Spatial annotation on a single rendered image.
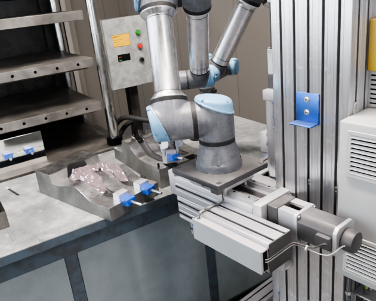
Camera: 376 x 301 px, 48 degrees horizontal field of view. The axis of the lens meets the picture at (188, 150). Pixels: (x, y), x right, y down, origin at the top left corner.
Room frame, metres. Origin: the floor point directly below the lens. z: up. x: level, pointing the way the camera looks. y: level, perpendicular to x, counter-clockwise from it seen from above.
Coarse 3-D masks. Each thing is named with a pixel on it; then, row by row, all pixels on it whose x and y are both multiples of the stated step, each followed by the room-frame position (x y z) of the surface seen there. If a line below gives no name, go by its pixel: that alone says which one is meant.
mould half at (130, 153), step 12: (132, 144) 1.90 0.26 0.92; (156, 144) 1.92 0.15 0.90; (120, 156) 2.00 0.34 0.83; (132, 156) 1.86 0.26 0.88; (144, 156) 1.82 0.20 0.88; (180, 156) 1.76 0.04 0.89; (132, 168) 1.88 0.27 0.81; (144, 168) 1.76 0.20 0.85; (156, 168) 1.65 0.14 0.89; (168, 168) 1.66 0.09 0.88; (156, 180) 1.67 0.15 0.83; (168, 180) 1.65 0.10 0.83
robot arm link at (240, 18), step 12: (240, 0) 1.65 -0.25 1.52; (252, 0) 1.64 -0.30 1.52; (240, 12) 1.66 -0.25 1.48; (252, 12) 1.67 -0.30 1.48; (228, 24) 1.70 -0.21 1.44; (240, 24) 1.67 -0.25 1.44; (228, 36) 1.69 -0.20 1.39; (240, 36) 1.69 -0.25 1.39; (216, 48) 1.73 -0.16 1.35; (228, 48) 1.70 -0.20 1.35; (216, 60) 1.72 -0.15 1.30; (228, 60) 1.72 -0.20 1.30; (216, 72) 1.70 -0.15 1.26
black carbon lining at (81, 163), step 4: (80, 160) 1.79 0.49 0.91; (84, 160) 1.79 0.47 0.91; (72, 164) 1.76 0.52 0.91; (76, 164) 1.78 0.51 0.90; (80, 164) 1.78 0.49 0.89; (84, 164) 1.79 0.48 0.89; (68, 168) 1.73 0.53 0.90; (72, 168) 1.76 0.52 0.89; (68, 172) 1.72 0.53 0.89; (68, 176) 1.71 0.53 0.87; (128, 180) 1.63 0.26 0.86; (124, 184) 1.61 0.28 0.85; (128, 184) 1.61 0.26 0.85; (132, 184) 1.60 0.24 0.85; (100, 192) 1.53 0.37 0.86; (108, 192) 1.54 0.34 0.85; (112, 192) 1.54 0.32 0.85; (108, 196) 1.50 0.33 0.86; (112, 196) 1.50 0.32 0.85
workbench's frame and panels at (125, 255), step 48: (48, 240) 1.32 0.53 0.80; (96, 240) 1.45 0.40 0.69; (144, 240) 1.56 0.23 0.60; (192, 240) 1.68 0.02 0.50; (0, 288) 1.27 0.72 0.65; (48, 288) 1.35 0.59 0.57; (96, 288) 1.43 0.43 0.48; (144, 288) 1.54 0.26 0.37; (192, 288) 1.66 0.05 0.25; (240, 288) 1.80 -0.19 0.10
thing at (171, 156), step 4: (168, 152) 1.68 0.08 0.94; (172, 152) 1.69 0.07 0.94; (164, 156) 1.69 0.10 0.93; (168, 156) 1.66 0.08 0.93; (172, 156) 1.64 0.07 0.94; (176, 156) 1.64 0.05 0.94; (164, 160) 1.68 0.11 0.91; (168, 160) 1.66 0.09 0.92; (172, 160) 1.64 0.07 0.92; (176, 160) 1.65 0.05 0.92
